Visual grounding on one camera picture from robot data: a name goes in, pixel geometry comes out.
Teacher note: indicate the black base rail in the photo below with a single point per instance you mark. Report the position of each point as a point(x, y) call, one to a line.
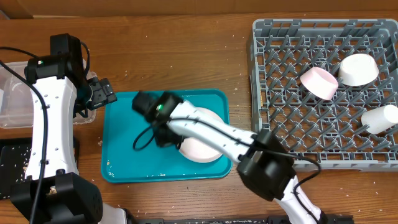
point(276, 219)

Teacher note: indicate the pink round plate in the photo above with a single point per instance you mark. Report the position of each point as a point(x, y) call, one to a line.
point(197, 151)

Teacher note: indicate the pink small bowl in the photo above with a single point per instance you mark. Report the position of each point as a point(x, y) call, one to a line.
point(319, 82)

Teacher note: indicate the clear plastic waste bin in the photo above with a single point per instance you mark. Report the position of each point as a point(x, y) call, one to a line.
point(16, 101)

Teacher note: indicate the cream white bowl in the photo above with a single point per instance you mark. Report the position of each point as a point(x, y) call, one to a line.
point(358, 69)

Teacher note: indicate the rice food scraps pile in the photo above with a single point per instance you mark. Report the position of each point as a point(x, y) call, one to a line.
point(25, 160)

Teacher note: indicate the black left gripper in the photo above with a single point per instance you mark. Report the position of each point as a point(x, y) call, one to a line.
point(103, 94)

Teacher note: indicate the grey dishwasher rack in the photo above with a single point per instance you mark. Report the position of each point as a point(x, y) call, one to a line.
point(327, 131)

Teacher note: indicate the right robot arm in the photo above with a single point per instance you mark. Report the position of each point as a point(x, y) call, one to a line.
point(263, 164)

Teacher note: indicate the white cup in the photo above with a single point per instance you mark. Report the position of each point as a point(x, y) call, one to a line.
point(380, 119)

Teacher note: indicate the black food waste tray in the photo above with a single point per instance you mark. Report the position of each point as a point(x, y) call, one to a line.
point(11, 164)

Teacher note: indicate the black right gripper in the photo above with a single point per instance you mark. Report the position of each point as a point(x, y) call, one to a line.
point(164, 140)

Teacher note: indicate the teal serving tray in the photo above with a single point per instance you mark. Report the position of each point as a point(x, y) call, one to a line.
point(127, 157)

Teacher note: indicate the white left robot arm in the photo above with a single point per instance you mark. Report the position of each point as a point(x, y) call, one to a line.
point(54, 192)

